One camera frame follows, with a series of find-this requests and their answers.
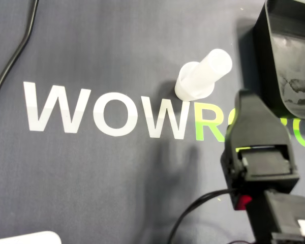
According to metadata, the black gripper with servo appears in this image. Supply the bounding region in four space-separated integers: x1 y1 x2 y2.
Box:
220 88 300 211

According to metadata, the white translucent plastic cylinder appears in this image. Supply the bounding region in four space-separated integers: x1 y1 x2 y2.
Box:
190 48 233 88

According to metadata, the black plastic tray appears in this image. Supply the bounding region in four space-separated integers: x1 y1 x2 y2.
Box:
254 0 305 119

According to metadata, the dark grey WOWROBO printed mat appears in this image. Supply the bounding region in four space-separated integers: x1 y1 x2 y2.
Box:
0 0 305 244

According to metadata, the white flat object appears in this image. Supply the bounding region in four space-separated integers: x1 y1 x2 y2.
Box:
0 230 62 244

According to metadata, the thin black gripper servo cable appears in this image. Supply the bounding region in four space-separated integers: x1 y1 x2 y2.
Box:
167 188 237 244

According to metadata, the thick black power cable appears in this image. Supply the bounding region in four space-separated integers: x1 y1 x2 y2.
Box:
0 0 39 110

